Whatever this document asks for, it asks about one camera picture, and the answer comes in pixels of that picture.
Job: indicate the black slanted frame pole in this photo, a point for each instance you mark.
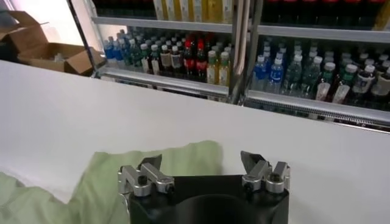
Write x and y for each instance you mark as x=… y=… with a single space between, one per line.
x=80 y=36

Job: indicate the white cap dark drink bottle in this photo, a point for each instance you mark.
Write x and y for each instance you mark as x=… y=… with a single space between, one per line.
x=165 y=59
x=362 y=82
x=382 y=85
x=175 y=61

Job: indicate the blue label water bottle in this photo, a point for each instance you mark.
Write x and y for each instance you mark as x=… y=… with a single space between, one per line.
x=118 y=54
x=259 y=73
x=108 y=51
x=275 y=76

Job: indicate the yellow juice bottle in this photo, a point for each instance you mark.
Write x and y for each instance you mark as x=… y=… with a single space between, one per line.
x=224 y=73
x=212 y=71

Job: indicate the open cardboard box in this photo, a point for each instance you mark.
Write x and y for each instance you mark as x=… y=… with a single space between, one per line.
x=33 y=39

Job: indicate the red cap cola bottle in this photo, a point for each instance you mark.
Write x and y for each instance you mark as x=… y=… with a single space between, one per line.
x=201 y=64
x=189 y=62

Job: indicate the green label water bottle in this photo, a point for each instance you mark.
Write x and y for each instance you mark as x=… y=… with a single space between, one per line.
x=135 y=56
x=292 y=76
x=127 y=56
x=310 y=77

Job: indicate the green t-shirt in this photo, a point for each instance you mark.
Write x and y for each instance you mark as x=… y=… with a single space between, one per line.
x=91 y=188

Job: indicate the grey drinks display rack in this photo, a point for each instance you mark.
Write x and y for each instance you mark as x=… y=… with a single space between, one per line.
x=304 y=105
x=167 y=80

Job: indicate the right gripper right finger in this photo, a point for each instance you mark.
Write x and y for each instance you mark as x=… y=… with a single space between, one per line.
x=262 y=176

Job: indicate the clear plastic packaging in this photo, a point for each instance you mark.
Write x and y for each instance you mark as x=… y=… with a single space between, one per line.
x=58 y=57

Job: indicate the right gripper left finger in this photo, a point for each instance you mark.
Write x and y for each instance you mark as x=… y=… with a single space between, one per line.
x=146 y=179

